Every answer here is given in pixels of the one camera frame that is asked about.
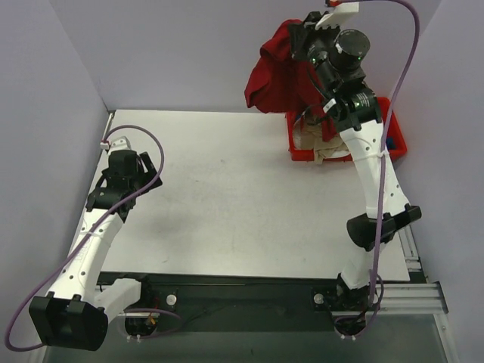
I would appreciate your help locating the blue t-shirt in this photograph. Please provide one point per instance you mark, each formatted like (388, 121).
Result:
(390, 144)

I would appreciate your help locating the red t-shirt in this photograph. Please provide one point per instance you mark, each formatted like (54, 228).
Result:
(280, 84)

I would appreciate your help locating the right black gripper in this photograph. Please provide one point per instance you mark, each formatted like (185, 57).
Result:
(302, 34)

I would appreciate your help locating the red plastic bin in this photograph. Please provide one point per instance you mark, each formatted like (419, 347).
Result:
(307, 156)

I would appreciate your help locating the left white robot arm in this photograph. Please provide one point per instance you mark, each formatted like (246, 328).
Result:
(72, 314)

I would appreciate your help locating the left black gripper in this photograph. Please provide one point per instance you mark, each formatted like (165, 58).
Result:
(141, 171)

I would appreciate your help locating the beige t-shirt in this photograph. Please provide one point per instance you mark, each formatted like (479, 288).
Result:
(319, 136)

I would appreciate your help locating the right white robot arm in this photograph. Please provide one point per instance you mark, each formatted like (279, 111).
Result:
(335, 56)

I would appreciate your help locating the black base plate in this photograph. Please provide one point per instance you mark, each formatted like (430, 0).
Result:
(223, 304)

